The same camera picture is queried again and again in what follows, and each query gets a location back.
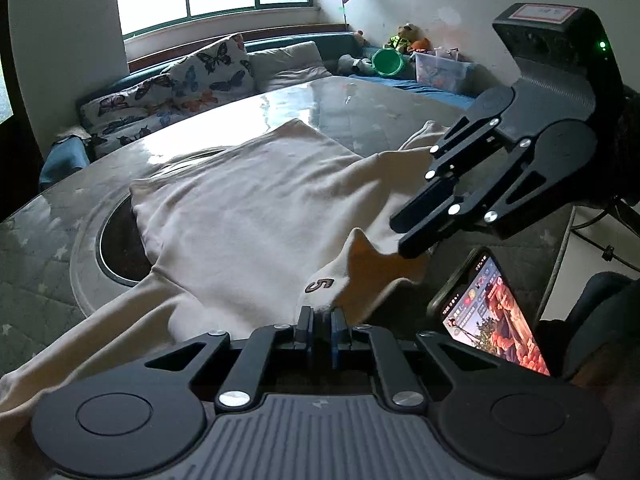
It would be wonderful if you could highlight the plush toy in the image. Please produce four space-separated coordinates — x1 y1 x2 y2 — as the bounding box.
384 23 432 54

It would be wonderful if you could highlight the butterfly pillow upright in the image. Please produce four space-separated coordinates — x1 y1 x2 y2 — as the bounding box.
163 34 256 113

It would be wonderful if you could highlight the blue towel on armrest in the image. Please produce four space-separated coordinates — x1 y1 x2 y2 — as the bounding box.
39 136 90 191

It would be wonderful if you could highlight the smartphone with lit screen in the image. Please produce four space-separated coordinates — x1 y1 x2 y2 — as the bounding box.
426 248 550 375

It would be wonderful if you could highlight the blue sofa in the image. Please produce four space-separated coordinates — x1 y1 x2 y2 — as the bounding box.
39 32 475 190

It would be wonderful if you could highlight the clear plastic storage box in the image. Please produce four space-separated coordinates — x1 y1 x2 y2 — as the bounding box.
414 52 476 94

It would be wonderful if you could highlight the cream sweatshirt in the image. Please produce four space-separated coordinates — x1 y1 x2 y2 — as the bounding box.
1 120 444 442

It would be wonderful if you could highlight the green plastic bucket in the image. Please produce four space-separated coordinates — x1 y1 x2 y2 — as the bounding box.
371 48 405 77

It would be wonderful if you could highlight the beige cushion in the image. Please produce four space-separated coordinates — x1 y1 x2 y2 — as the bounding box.
248 41 332 93

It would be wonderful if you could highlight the grey quilted table cover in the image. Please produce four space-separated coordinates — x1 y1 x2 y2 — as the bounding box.
0 75 576 480

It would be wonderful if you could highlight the butterfly pillow long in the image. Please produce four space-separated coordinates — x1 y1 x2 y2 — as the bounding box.
77 74 187 160

